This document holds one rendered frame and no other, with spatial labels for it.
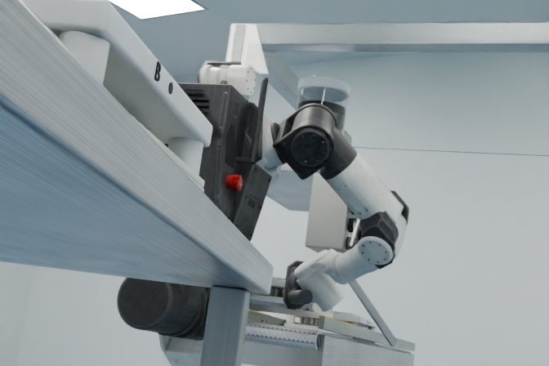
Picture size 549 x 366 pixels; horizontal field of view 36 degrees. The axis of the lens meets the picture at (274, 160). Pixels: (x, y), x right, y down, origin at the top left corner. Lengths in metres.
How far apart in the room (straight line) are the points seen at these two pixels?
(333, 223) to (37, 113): 1.96
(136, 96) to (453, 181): 5.21
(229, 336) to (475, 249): 4.68
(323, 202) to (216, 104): 0.68
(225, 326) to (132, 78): 0.48
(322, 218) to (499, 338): 3.32
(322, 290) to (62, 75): 1.74
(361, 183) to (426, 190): 4.03
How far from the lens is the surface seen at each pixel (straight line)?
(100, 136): 0.35
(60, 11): 0.47
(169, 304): 1.58
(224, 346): 0.95
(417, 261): 5.72
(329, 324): 2.27
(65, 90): 0.32
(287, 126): 1.79
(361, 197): 1.78
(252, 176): 1.72
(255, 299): 2.29
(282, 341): 2.25
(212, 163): 1.64
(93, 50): 0.46
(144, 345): 6.96
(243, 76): 1.85
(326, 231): 2.23
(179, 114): 0.59
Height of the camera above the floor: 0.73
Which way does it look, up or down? 13 degrees up
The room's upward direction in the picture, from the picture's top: 8 degrees clockwise
